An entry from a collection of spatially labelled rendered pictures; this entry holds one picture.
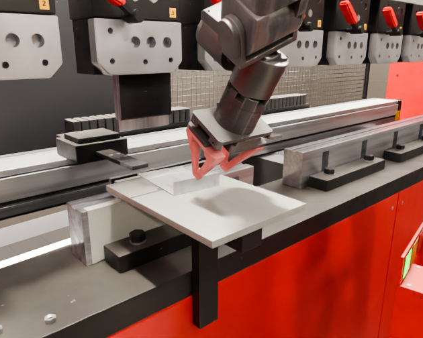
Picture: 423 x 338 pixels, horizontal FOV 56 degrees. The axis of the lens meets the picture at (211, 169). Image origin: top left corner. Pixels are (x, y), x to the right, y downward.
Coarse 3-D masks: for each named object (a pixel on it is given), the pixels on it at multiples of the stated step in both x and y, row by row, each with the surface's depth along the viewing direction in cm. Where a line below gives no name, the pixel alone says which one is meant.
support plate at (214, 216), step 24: (120, 192) 61; (144, 192) 61; (168, 192) 61; (192, 192) 61; (216, 192) 61; (240, 192) 61; (264, 192) 61; (168, 216) 52; (192, 216) 52; (216, 216) 52; (240, 216) 52; (264, 216) 52; (288, 216) 54; (216, 240) 46
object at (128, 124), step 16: (128, 80) 64; (144, 80) 66; (160, 80) 68; (128, 96) 64; (144, 96) 66; (160, 96) 68; (128, 112) 65; (144, 112) 67; (160, 112) 69; (128, 128) 67
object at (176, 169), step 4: (164, 168) 73; (168, 168) 73; (172, 168) 73; (176, 168) 73; (180, 168) 73; (184, 168) 73; (144, 172) 70; (148, 172) 70; (152, 172) 70; (156, 172) 70; (160, 172) 70; (164, 172) 70; (168, 172) 70; (172, 172) 70; (176, 172) 70; (144, 176) 68; (148, 176) 68; (152, 176) 68
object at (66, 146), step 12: (72, 132) 88; (84, 132) 88; (96, 132) 88; (108, 132) 88; (60, 144) 87; (72, 144) 82; (84, 144) 82; (96, 144) 83; (108, 144) 85; (120, 144) 87; (72, 156) 83; (84, 156) 82; (96, 156) 84; (108, 156) 80; (120, 156) 80; (132, 168) 73
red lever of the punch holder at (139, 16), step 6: (108, 0) 53; (114, 0) 52; (120, 0) 53; (120, 6) 54; (126, 6) 54; (126, 12) 55; (132, 12) 54; (138, 12) 54; (126, 18) 56; (132, 18) 54; (138, 18) 54
